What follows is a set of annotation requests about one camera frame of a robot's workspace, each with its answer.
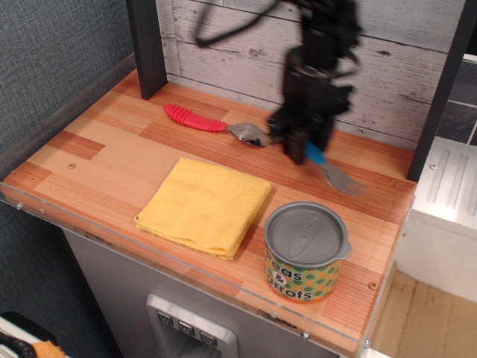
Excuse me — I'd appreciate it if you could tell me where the dark grey left post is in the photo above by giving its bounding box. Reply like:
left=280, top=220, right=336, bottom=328
left=126, top=0, right=168, bottom=100

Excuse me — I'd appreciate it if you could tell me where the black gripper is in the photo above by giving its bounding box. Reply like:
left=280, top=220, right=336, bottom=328
left=268, top=70, right=353, bottom=165

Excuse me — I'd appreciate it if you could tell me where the yellow folded cloth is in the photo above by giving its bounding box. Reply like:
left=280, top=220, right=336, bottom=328
left=135, top=157, right=272, bottom=260

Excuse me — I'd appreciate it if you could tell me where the red handled spoon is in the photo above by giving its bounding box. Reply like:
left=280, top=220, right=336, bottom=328
left=163, top=104, right=272, bottom=148

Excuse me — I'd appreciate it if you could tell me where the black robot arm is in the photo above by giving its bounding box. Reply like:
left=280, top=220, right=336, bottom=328
left=268, top=1, right=361, bottom=164

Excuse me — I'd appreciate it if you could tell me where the peas and carrots toy can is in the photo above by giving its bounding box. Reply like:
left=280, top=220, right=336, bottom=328
left=264, top=201, right=352, bottom=303

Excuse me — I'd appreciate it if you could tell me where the black braided cable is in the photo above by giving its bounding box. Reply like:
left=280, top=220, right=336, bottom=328
left=195, top=0, right=284, bottom=48

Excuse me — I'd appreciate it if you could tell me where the dark grey right post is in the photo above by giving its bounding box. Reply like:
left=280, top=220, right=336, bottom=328
left=406, top=0, right=476, bottom=182

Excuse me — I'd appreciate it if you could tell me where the blue handled fork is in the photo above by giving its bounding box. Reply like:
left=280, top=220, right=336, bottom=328
left=268, top=125, right=370, bottom=198

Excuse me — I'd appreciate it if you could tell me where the silver dispenser button panel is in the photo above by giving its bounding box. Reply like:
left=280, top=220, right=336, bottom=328
left=146, top=294, right=239, bottom=357

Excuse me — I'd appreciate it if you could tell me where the white toy sink unit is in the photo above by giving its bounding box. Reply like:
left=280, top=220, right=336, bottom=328
left=394, top=137, right=476, bottom=301

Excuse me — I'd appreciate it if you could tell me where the dark grey post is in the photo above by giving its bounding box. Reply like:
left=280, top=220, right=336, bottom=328
left=406, top=0, right=476, bottom=182
left=126, top=0, right=168, bottom=100

